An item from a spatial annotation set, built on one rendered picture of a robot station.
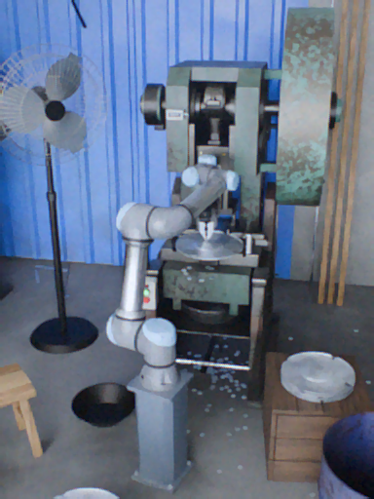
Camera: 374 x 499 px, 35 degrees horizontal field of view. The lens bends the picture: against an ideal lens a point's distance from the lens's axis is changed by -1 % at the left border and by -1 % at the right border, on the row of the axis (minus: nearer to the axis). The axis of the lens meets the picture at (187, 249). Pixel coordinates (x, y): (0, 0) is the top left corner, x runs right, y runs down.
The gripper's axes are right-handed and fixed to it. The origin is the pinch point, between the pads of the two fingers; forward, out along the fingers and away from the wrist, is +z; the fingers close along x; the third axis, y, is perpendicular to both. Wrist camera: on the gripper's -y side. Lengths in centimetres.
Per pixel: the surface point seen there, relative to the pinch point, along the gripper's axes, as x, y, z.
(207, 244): -1.2, -3.5, 1.4
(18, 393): 65, -61, 47
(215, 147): -1.5, 14.8, -36.3
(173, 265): 15.5, 3.3, 15.7
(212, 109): 0, 15, -52
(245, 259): -16.6, 8.2, 12.5
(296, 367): -42, -30, 42
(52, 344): 88, 21, 76
